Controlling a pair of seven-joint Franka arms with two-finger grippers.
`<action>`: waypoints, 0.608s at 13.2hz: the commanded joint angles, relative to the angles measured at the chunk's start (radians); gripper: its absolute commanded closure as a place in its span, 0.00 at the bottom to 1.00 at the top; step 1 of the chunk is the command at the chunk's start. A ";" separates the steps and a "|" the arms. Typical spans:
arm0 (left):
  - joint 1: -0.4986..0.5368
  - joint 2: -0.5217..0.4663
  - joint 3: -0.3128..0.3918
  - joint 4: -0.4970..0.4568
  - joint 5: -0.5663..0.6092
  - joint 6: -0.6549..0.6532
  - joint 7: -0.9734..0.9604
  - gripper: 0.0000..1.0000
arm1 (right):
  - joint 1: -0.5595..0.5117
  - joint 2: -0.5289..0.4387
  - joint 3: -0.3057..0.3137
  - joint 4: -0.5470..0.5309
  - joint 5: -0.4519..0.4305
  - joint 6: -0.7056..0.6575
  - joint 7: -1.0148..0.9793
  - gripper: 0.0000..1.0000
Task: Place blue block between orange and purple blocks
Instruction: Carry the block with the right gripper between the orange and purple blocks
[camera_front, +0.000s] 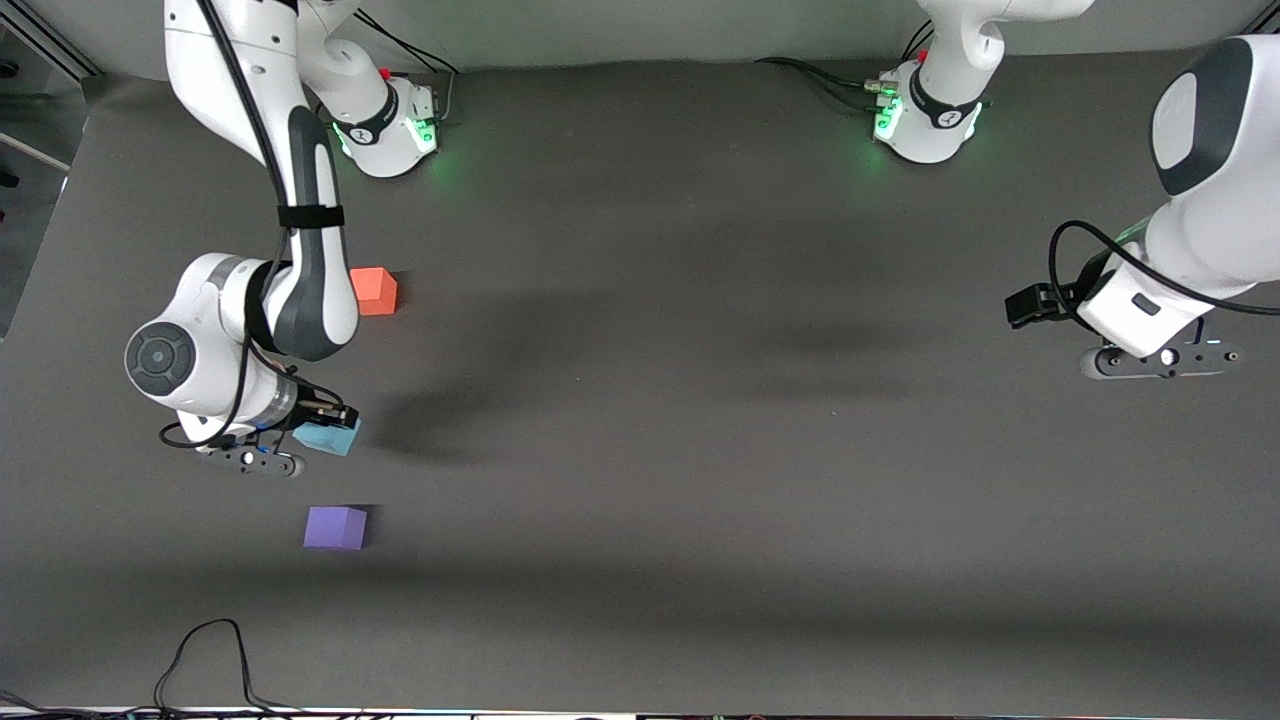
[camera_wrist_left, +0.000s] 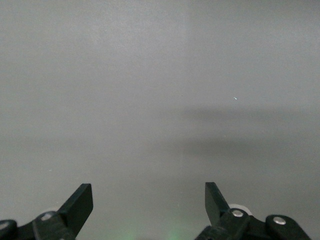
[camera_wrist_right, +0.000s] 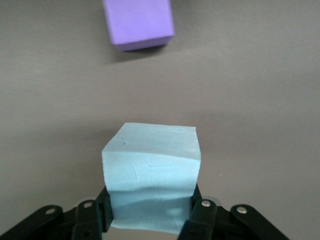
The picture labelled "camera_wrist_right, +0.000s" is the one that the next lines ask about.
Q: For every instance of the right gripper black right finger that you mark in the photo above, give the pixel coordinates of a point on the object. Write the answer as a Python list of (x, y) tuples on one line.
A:
[(225, 225)]

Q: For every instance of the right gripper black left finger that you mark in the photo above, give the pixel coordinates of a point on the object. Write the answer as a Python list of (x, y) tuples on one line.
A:
[(50, 222)]

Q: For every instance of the light blue foam block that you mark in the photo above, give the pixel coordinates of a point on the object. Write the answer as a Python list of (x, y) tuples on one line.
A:
[(150, 170)]

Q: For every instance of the purple foam block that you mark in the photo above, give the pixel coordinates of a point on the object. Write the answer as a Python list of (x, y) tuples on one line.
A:
[(138, 22)]

